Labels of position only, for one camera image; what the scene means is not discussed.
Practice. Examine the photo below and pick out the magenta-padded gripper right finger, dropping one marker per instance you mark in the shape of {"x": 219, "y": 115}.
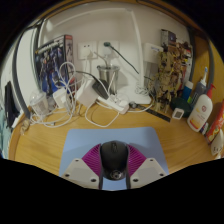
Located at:
{"x": 146, "y": 171}

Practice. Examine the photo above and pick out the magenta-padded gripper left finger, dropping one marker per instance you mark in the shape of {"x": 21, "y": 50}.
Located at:
{"x": 78, "y": 171}

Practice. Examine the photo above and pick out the black computer mouse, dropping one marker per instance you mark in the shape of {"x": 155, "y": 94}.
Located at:
{"x": 114, "y": 160}

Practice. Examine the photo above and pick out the light blue mouse pad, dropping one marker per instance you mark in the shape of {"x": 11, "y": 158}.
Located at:
{"x": 83, "y": 138}

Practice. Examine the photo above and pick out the black ruler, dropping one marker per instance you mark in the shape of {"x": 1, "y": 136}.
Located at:
{"x": 156, "y": 114}

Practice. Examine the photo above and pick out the small white desk clock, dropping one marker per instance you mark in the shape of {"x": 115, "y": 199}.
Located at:
{"x": 177, "y": 113}

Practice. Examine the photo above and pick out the white power strip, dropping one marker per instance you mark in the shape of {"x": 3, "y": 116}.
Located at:
{"x": 115, "y": 103}

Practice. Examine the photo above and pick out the small white charger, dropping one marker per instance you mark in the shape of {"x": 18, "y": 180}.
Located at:
{"x": 60, "y": 97}

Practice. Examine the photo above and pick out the dark green round container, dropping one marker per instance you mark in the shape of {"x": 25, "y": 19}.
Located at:
{"x": 181, "y": 103}

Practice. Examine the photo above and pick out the large white power adapter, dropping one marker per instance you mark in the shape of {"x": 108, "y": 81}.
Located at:
{"x": 86, "y": 95}

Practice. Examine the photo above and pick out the clear plastic cup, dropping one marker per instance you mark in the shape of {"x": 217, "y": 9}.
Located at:
{"x": 39, "y": 103}

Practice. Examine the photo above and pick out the white lotion bottle red pump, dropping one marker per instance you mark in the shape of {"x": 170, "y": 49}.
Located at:
{"x": 200, "y": 111}

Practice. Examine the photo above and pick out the teal cloth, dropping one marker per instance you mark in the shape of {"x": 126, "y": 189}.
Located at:
{"x": 4, "y": 133}

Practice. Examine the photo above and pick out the red and yellow chips can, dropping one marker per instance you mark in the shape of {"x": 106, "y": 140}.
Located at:
{"x": 216, "y": 125}

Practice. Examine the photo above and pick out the black power adapter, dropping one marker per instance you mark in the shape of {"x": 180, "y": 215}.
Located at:
{"x": 100, "y": 88}

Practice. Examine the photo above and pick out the small blue bottle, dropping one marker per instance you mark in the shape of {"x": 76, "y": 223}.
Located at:
{"x": 187, "y": 90}

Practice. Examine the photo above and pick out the brown tree creature figurine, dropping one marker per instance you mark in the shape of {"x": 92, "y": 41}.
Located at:
{"x": 166, "y": 80}

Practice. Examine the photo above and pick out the black bag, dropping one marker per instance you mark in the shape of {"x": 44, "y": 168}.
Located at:
{"x": 11, "y": 105}

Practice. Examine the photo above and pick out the blue spray bottle white nozzle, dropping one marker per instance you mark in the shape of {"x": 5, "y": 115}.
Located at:
{"x": 199, "y": 88}

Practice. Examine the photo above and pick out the stainless steel cup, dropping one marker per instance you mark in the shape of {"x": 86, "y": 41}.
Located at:
{"x": 107, "y": 75}

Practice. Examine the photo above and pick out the blue model kit box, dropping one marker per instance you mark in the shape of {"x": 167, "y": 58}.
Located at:
{"x": 53, "y": 65}

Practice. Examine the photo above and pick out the white desk lamp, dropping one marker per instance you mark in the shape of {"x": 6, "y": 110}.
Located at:
{"x": 140, "y": 60}

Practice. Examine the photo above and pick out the colourful printed box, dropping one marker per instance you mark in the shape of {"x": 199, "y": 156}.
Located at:
{"x": 170, "y": 38}

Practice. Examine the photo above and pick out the wooden shelf unit grey frame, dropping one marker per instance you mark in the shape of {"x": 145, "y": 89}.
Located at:
{"x": 15, "y": 80}

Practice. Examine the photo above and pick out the white wall box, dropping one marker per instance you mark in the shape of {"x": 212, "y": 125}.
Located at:
{"x": 152, "y": 52}

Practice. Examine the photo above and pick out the white wall socket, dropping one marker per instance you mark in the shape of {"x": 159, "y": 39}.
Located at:
{"x": 87, "y": 50}
{"x": 110, "y": 51}

